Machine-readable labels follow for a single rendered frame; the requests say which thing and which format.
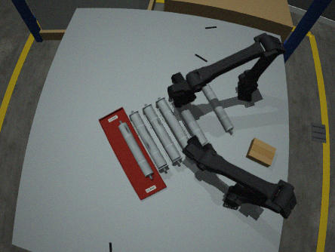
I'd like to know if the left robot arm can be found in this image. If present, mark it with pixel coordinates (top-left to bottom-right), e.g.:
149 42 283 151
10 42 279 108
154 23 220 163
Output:
182 135 297 219

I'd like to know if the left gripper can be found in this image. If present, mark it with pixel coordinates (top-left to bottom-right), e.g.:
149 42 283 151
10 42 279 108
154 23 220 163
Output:
204 143 216 152

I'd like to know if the brown cardboard box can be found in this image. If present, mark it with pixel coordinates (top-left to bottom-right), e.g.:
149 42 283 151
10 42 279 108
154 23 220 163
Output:
246 138 276 167

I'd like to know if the red scrap tray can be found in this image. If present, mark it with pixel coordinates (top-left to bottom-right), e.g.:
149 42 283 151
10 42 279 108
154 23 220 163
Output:
99 107 166 200

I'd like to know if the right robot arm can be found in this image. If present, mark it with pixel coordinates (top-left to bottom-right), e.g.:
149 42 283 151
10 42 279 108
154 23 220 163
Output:
167 33 286 102

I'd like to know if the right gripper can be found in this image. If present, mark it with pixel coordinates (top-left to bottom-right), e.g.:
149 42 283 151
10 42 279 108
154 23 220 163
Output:
173 94 196 108

